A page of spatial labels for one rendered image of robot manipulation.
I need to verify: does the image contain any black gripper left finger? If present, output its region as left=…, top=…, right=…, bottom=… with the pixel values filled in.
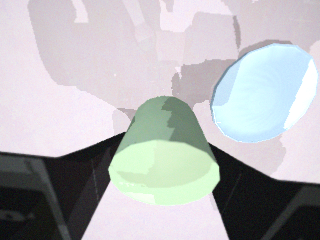
left=0, top=132, right=126, bottom=240

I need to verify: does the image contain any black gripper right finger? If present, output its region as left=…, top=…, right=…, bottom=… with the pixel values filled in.
left=208, top=142, right=320, bottom=240

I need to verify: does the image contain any light blue round dish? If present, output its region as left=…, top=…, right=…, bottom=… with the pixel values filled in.
left=210, top=43, right=319, bottom=143

